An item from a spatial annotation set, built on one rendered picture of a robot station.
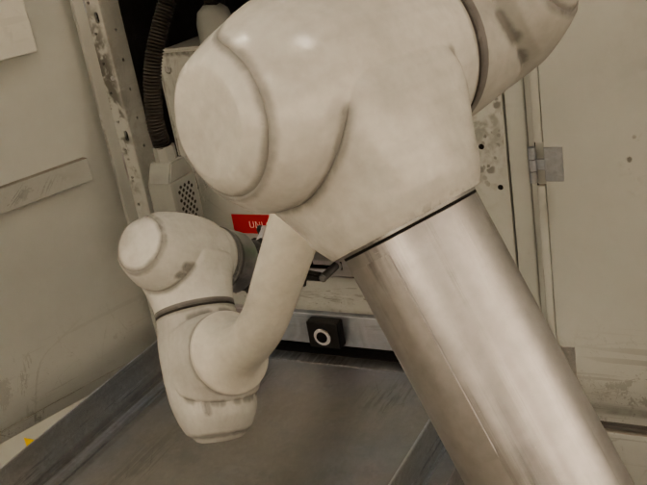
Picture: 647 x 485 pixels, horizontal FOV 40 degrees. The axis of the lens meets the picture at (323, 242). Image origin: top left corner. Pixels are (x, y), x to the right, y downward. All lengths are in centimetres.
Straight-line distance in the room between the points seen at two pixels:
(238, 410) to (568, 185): 52
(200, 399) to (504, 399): 56
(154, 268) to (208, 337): 11
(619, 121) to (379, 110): 68
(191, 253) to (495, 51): 55
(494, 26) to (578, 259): 66
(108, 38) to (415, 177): 104
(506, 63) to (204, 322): 54
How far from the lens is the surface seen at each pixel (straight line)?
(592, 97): 118
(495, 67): 65
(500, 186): 127
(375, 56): 54
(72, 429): 145
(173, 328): 109
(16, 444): 216
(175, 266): 107
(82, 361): 164
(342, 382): 147
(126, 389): 153
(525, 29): 65
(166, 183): 145
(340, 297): 150
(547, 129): 120
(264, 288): 94
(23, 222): 153
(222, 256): 112
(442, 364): 56
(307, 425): 138
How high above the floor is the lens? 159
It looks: 21 degrees down
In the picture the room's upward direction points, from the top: 10 degrees counter-clockwise
